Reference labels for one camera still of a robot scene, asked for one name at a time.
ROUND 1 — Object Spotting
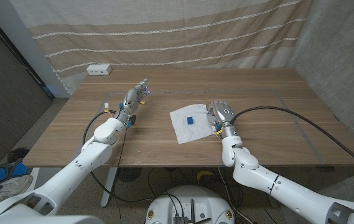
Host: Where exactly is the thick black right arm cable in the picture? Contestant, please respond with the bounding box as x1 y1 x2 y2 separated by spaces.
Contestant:
230 105 354 177

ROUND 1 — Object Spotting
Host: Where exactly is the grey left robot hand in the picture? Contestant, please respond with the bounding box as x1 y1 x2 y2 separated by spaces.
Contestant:
113 78 150 124

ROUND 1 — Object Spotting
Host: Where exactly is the round black vent disc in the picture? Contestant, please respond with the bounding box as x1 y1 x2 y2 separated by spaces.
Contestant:
117 167 142 184

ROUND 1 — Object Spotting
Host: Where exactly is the white table leg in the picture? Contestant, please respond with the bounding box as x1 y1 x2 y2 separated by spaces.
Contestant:
100 167 118 208

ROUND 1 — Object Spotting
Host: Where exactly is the black round floor object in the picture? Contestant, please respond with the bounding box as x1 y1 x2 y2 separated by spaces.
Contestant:
7 147 30 163

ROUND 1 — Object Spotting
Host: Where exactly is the white power strip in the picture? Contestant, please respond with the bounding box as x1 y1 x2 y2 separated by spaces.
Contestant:
86 63 113 76

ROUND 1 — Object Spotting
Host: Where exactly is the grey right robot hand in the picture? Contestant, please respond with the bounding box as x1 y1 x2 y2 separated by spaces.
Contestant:
206 100 239 140

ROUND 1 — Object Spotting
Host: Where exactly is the black electronics box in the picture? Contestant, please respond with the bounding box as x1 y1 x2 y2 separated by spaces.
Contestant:
172 215 190 224

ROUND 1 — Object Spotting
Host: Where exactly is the white cloth napkin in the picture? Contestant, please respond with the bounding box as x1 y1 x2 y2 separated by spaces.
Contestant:
169 103 217 145

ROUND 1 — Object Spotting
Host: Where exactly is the white robot torso base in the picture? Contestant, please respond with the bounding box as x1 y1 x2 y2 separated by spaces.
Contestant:
144 185 236 224

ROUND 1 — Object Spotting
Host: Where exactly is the white pillar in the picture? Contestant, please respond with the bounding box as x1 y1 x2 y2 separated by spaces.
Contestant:
0 0 72 99

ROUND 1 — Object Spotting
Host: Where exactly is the grey white sneaker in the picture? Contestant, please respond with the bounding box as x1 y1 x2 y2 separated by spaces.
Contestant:
0 174 34 214

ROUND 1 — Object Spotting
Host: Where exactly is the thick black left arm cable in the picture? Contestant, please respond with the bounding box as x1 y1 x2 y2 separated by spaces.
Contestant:
82 110 154 205

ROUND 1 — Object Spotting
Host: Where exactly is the yellow curved floor object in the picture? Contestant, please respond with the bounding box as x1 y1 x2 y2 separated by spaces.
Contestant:
196 170 214 184

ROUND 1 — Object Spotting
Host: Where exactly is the beige striped fabric backdrop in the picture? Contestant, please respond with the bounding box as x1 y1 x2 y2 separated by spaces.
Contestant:
8 0 314 94

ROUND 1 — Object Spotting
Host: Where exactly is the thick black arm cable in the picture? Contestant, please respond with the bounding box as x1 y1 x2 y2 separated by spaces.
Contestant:
82 110 154 205
230 105 354 177

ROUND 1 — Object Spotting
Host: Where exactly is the dark grey perforated panel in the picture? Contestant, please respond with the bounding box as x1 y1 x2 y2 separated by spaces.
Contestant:
0 12 53 169

